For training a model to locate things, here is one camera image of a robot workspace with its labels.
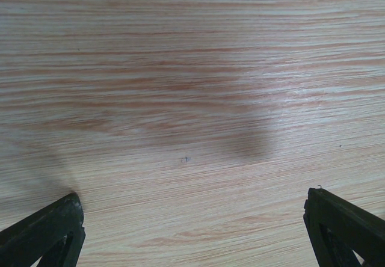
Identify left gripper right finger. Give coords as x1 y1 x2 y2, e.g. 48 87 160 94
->
303 188 384 266

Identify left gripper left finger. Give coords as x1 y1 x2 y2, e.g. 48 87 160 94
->
1 192 85 266

